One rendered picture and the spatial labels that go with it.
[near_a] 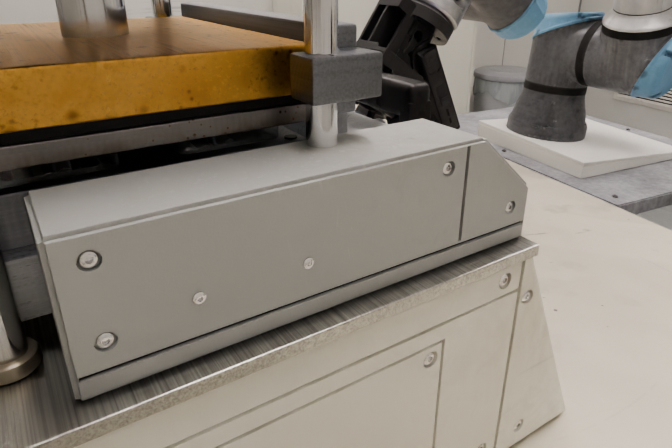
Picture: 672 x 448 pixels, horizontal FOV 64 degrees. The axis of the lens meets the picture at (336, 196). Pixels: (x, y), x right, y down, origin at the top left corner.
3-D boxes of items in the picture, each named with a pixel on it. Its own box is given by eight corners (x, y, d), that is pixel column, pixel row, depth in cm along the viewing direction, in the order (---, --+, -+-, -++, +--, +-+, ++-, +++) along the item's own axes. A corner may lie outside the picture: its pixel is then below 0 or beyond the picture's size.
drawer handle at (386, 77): (408, 143, 37) (411, 84, 35) (300, 101, 48) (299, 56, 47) (430, 138, 38) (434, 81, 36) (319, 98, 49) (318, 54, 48)
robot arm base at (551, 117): (548, 119, 117) (559, 74, 113) (602, 140, 104) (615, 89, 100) (491, 122, 112) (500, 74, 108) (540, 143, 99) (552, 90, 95)
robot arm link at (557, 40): (545, 74, 112) (560, 6, 107) (607, 87, 102) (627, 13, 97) (511, 78, 105) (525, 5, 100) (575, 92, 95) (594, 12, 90)
